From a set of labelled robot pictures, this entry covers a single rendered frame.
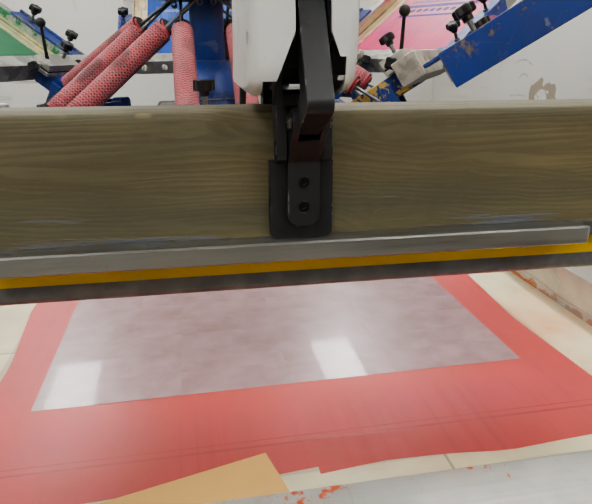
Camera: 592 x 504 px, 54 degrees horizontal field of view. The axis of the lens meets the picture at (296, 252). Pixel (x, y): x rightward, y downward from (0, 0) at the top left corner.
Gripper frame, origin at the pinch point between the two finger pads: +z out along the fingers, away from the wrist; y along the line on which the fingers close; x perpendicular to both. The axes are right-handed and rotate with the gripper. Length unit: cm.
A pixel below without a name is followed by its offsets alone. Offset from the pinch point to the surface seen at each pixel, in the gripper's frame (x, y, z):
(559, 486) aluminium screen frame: 9.6, 11.9, 10.9
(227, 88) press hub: 4, -124, 2
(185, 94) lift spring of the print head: -6, -94, 1
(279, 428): -1.1, 0.7, 14.6
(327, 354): 3.8, -7.5, 14.5
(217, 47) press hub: 3, -127, -8
